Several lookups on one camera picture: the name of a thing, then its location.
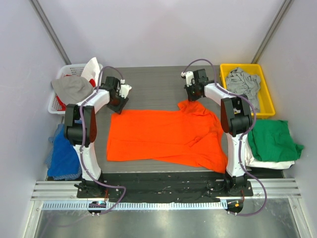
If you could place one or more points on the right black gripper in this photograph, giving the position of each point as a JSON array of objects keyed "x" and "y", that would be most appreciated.
[{"x": 193, "y": 94}]

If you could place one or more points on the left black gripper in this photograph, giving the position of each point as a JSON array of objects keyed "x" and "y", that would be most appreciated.
[{"x": 118, "y": 105}]

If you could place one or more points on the orange t shirt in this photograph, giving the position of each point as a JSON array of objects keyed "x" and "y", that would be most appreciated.
[{"x": 190, "y": 136}]

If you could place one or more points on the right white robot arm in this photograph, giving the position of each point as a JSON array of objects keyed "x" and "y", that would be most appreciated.
[{"x": 235, "y": 119}]

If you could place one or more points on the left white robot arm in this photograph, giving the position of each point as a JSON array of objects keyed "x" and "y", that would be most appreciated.
[{"x": 80, "y": 129}]

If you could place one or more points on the white cloth in basket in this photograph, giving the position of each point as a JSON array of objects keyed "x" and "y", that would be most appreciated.
[{"x": 91, "y": 70}]

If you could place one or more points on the grey shirt in yellow bin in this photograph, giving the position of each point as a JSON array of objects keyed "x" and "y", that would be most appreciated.
[{"x": 240, "y": 82}]

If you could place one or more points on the beige grey shirt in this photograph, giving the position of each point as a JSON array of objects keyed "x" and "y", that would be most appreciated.
[{"x": 72, "y": 89}]

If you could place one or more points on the white plastic basket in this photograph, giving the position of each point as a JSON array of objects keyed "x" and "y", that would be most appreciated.
[{"x": 67, "y": 70}]

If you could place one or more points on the red cloth in basket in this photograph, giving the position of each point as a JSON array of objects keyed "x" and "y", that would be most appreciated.
[{"x": 63, "y": 105}]

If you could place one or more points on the blue white checkered cloth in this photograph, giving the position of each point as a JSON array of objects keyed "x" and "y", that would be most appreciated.
[{"x": 50, "y": 158}]

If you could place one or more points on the yellow plastic bin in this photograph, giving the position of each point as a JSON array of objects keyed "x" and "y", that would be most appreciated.
[{"x": 266, "y": 106}]

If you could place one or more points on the white folded t shirt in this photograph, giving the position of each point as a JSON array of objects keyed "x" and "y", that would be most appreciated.
[{"x": 252, "y": 162}]

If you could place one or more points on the green folded t shirt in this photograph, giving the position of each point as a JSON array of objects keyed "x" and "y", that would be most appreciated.
[{"x": 270, "y": 141}]

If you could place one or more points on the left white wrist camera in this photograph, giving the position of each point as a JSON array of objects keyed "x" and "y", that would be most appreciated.
[{"x": 124, "y": 89}]

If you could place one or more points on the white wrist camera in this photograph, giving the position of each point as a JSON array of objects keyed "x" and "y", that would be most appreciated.
[
  {"x": 189, "y": 77},
  {"x": 124, "y": 89}
]

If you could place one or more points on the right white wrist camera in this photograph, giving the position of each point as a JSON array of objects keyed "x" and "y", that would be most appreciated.
[{"x": 189, "y": 77}]

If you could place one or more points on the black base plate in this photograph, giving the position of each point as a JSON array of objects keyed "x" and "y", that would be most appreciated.
[{"x": 178, "y": 187}]

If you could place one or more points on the aluminium rail frame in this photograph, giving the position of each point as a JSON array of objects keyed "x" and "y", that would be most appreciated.
[{"x": 274, "y": 211}]

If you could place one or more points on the right corner metal post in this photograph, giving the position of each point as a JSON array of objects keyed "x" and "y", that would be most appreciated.
[{"x": 277, "y": 20}]

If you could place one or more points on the corner metal post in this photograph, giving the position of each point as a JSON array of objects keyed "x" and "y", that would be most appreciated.
[
  {"x": 50, "y": 30},
  {"x": 277, "y": 20}
]

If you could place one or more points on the left corner metal post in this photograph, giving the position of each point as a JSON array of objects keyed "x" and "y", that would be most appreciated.
[{"x": 50, "y": 30}]

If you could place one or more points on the slotted cable duct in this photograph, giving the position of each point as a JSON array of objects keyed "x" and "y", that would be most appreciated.
[{"x": 96, "y": 205}]

